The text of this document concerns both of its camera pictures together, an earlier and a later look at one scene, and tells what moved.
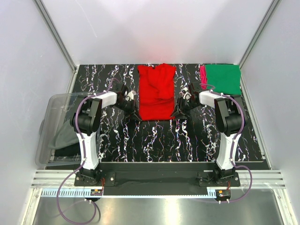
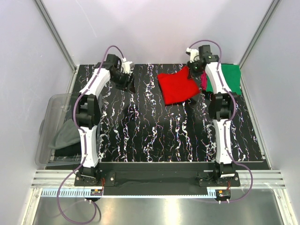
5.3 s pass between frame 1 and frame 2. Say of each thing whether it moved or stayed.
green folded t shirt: stayed
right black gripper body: moved
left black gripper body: moved
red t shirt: moved
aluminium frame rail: stayed
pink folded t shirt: stayed
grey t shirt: stayed
